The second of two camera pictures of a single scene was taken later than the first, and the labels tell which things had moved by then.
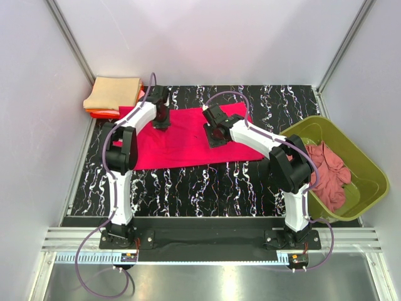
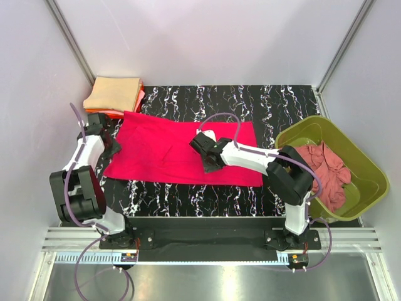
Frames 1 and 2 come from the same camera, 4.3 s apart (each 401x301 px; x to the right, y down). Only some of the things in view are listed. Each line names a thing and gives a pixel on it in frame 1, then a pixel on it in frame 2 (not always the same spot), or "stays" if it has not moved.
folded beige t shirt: [110, 93] stays
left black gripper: [161, 124] to [109, 146]
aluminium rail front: [346, 239] stays
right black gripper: [213, 141] to [210, 163]
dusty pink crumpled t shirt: [333, 176] stays
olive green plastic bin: [369, 182] stays
